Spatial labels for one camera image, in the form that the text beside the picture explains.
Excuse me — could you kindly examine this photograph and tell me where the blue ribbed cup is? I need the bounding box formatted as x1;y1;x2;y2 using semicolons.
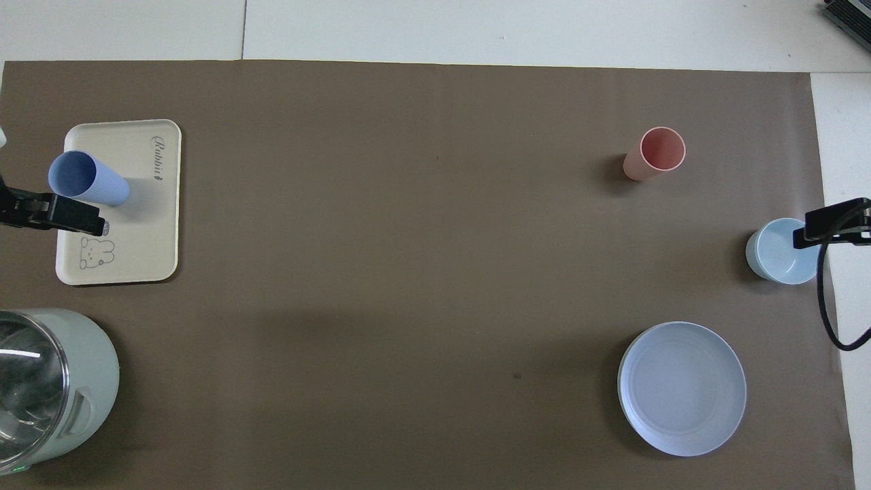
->
48;150;131;208

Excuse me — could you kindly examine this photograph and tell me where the pink cup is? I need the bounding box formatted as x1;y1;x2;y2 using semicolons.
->
623;126;687;182

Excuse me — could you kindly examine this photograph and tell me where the cream rabbit print tray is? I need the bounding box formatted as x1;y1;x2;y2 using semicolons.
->
55;119;183;286

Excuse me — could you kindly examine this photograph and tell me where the light blue bowl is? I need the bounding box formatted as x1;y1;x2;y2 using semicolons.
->
745;217;823;286

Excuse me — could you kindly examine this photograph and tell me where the pale green electric pot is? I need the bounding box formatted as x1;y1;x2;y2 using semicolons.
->
0;308;121;474

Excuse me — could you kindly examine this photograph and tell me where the glass pot lid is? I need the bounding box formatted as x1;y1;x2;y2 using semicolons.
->
0;313;70;465

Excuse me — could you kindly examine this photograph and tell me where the dark laptop keyboard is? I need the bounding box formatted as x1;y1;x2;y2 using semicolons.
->
819;0;871;35

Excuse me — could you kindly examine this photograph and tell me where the pale blue plate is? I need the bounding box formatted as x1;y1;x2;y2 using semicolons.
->
617;321;748;457

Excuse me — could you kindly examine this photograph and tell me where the brown table mat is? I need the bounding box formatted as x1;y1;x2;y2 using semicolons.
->
0;59;857;490

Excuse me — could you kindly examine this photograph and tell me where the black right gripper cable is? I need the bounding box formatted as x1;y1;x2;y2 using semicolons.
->
816;238;871;353

